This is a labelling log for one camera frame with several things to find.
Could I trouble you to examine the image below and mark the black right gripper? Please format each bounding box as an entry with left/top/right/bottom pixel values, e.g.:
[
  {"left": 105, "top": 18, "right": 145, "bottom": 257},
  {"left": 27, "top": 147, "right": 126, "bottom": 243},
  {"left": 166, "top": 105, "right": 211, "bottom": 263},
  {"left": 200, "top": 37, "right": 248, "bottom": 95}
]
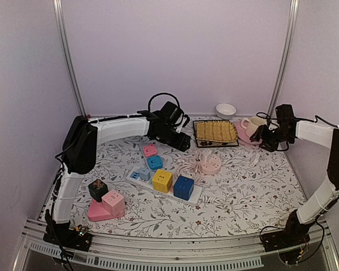
[{"left": 250, "top": 124, "right": 292, "bottom": 152}]

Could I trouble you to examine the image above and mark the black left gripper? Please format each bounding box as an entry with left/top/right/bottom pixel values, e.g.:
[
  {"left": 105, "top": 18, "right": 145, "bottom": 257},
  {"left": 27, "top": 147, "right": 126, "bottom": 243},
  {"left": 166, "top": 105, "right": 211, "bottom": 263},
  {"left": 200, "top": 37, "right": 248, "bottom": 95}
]
[{"left": 156, "top": 125, "right": 192, "bottom": 152}]

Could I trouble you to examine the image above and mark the pink adapter plug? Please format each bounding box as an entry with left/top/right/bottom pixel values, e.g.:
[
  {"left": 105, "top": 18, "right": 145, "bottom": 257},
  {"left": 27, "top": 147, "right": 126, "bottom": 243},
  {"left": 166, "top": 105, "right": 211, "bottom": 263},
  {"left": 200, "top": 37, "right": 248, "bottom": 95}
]
[{"left": 142, "top": 144, "right": 158, "bottom": 158}]

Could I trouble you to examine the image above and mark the cyan adapter plug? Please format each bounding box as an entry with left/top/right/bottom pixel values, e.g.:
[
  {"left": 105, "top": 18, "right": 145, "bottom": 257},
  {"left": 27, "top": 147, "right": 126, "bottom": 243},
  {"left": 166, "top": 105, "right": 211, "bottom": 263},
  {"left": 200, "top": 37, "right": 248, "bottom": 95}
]
[{"left": 147, "top": 155, "right": 163, "bottom": 171}]

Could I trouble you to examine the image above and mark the pink round power socket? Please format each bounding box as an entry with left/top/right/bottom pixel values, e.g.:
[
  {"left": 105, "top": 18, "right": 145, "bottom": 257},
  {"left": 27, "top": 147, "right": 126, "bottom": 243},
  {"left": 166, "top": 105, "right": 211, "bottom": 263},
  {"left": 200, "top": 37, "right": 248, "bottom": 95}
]
[{"left": 199, "top": 154, "right": 222, "bottom": 175}]

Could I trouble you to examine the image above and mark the white charger plug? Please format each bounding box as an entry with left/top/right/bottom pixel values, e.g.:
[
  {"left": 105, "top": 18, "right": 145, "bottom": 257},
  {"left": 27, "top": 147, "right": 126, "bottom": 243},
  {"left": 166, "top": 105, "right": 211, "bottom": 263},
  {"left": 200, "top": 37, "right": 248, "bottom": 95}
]
[{"left": 201, "top": 150, "right": 212, "bottom": 161}]

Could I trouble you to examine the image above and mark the pink socket power cord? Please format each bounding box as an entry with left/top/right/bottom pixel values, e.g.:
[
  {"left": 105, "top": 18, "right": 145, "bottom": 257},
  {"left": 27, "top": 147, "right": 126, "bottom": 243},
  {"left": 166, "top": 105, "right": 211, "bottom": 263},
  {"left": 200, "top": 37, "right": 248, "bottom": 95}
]
[{"left": 172, "top": 156, "right": 204, "bottom": 186}]

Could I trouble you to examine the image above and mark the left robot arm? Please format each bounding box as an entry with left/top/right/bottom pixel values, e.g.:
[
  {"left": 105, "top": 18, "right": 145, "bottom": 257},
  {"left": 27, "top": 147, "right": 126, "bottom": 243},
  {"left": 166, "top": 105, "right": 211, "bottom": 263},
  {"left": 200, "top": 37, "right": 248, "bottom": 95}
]
[{"left": 50, "top": 111, "right": 190, "bottom": 245}]

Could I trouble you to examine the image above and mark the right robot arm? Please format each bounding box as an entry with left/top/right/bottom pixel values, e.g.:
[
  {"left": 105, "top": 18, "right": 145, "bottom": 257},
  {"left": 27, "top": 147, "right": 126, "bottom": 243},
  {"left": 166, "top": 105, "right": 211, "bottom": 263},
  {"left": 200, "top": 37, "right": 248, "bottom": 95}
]
[{"left": 250, "top": 118, "right": 339, "bottom": 246}]

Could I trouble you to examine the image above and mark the yellow cube socket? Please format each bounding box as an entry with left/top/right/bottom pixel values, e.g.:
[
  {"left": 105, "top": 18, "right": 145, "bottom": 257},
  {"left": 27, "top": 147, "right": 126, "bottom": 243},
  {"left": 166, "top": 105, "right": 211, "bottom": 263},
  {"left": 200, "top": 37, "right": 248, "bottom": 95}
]
[{"left": 152, "top": 169, "right": 173, "bottom": 194}]

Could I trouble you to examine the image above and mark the dark blue cube socket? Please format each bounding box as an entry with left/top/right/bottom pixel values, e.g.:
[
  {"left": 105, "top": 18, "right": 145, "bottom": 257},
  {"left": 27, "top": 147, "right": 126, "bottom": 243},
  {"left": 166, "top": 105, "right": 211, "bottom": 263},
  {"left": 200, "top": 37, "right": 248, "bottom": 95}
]
[{"left": 173, "top": 176, "right": 194, "bottom": 201}]

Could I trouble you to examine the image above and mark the dark green cube socket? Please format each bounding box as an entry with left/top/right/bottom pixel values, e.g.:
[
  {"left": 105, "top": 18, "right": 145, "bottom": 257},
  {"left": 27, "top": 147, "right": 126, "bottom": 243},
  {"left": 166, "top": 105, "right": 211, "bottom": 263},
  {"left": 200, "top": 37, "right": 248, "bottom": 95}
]
[{"left": 88, "top": 179, "right": 108, "bottom": 203}]

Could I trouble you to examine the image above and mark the pink cube socket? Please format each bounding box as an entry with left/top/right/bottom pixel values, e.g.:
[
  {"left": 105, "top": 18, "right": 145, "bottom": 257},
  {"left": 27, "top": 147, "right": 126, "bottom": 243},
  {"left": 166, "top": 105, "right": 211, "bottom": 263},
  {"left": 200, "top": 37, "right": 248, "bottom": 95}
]
[{"left": 102, "top": 190, "right": 125, "bottom": 215}]

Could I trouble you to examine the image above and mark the cream textured mug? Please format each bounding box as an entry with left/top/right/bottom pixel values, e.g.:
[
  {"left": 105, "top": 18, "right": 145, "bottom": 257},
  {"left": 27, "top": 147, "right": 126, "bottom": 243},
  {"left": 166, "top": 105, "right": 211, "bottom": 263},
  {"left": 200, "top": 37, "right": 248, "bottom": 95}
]
[{"left": 240, "top": 116, "right": 267, "bottom": 137}]

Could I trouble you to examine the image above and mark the pink round plate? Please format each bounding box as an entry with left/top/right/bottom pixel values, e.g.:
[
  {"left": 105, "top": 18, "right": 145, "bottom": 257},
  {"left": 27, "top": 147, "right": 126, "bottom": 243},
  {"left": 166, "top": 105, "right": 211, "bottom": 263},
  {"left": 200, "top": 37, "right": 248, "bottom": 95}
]
[{"left": 234, "top": 121, "right": 262, "bottom": 146}]

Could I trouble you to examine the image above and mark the woven bamboo tray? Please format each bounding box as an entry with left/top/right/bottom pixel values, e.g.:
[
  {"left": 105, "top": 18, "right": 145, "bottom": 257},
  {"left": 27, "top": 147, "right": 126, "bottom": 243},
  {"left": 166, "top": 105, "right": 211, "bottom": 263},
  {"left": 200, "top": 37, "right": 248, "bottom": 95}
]
[{"left": 194, "top": 120, "right": 238, "bottom": 143}]

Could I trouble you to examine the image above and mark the square floral plate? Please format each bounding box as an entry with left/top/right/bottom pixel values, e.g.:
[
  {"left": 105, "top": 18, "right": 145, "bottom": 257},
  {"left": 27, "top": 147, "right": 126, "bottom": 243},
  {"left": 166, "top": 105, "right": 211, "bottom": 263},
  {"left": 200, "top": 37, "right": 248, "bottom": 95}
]
[{"left": 193, "top": 120, "right": 239, "bottom": 148}]

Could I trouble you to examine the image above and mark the white ceramic bowl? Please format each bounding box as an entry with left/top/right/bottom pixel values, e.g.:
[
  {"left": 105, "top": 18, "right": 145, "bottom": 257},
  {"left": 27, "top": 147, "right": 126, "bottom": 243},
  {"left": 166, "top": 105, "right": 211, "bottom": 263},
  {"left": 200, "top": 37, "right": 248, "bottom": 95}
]
[{"left": 215, "top": 103, "right": 237, "bottom": 120}]

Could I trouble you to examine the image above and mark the light blue cube adapter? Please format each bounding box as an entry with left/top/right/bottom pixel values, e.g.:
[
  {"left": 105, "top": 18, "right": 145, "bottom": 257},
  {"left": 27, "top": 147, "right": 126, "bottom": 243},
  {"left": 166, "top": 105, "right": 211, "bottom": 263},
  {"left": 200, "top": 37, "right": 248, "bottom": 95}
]
[{"left": 138, "top": 168, "right": 151, "bottom": 181}]

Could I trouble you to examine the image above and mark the white long power strip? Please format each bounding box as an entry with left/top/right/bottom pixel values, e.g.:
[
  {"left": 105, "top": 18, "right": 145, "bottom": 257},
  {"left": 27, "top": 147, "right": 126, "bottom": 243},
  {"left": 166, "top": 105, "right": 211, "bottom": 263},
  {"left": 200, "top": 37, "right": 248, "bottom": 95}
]
[{"left": 126, "top": 166, "right": 202, "bottom": 206}]

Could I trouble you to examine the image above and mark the pink triangular wedge block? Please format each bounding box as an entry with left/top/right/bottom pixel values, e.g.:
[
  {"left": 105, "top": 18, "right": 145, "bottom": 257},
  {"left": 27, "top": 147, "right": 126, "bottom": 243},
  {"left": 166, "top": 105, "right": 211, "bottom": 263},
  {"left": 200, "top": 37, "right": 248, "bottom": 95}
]
[{"left": 87, "top": 199, "right": 125, "bottom": 222}]

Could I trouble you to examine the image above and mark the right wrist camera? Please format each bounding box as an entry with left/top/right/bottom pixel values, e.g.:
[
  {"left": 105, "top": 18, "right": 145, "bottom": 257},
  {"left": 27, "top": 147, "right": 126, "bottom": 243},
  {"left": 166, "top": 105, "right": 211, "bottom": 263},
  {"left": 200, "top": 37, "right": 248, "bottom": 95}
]
[{"left": 275, "top": 104, "right": 294, "bottom": 125}]

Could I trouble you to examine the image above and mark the white strip cord bundle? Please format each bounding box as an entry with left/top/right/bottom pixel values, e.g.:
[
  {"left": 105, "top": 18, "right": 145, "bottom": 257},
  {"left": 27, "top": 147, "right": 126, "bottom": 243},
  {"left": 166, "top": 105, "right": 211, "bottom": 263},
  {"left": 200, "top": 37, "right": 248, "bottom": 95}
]
[{"left": 201, "top": 194, "right": 241, "bottom": 214}]

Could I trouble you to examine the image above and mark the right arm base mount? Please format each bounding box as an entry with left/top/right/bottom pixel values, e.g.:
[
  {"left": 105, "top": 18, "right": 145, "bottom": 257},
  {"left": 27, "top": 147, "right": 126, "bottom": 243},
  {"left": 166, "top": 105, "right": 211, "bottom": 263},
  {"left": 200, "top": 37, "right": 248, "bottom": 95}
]
[{"left": 259, "top": 224, "right": 312, "bottom": 252}]

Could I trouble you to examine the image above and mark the aluminium front rail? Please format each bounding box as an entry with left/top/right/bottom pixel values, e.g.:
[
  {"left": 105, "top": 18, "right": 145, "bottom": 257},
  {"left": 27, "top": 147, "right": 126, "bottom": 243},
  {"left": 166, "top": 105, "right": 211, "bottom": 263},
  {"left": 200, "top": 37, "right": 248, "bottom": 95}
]
[{"left": 13, "top": 219, "right": 339, "bottom": 270}]

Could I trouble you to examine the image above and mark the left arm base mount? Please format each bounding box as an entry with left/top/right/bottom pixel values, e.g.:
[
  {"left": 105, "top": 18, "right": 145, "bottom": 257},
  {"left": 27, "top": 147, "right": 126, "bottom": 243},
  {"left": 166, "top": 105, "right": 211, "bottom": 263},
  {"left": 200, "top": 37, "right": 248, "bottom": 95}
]
[{"left": 43, "top": 221, "right": 93, "bottom": 252}]

